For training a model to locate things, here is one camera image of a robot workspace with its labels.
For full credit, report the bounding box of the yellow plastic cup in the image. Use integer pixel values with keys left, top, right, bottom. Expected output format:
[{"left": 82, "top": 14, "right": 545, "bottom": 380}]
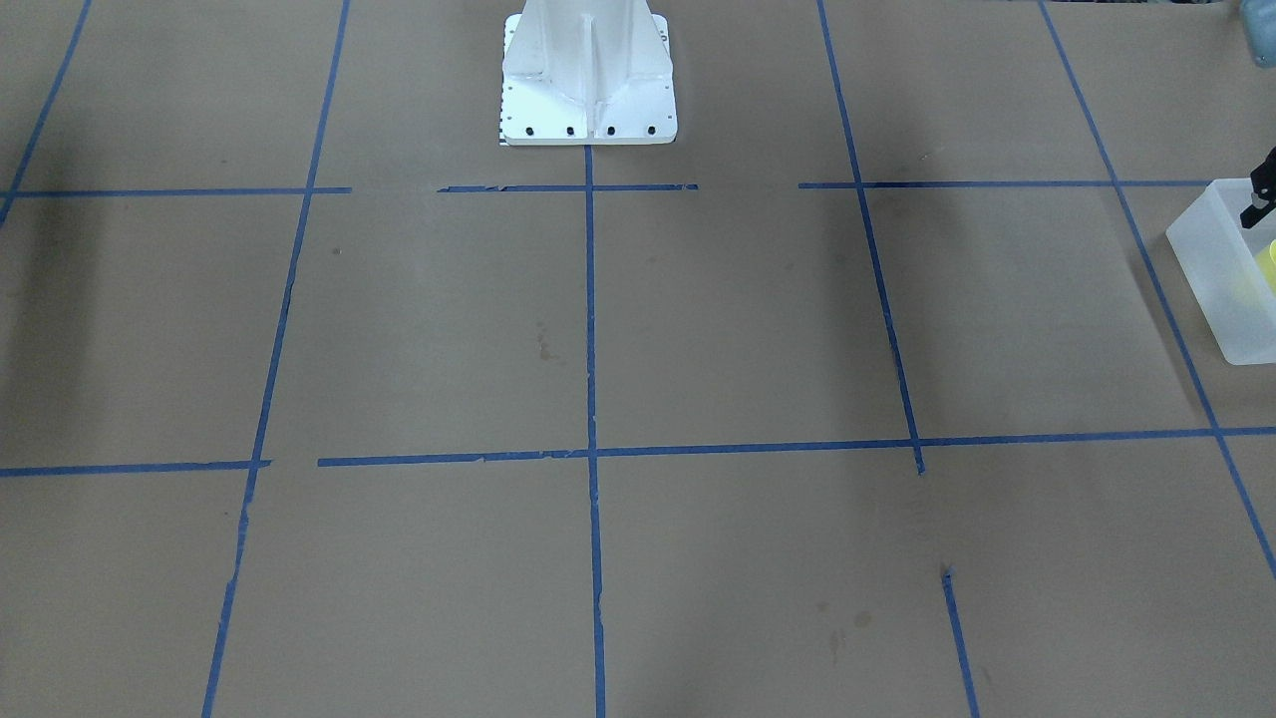
[{"left": 1253, "top": 240, "right": 1276, "bottom": 295}]

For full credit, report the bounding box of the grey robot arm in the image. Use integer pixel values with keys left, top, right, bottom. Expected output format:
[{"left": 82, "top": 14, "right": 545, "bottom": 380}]
[{"left": 1239, "top": 1, "right": 1275, "bottom": 230}]

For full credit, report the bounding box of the translucent plastic storage box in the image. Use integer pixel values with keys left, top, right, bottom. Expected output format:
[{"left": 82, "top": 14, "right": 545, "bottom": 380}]
[{"left": 1166, "top": 179, "right": 1275, "bottom": 365}]

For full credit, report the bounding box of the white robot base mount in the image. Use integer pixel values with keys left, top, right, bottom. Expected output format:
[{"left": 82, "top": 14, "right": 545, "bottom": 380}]
[{"left": 498, "top": 1, "right": 679, "bottom": 147}]

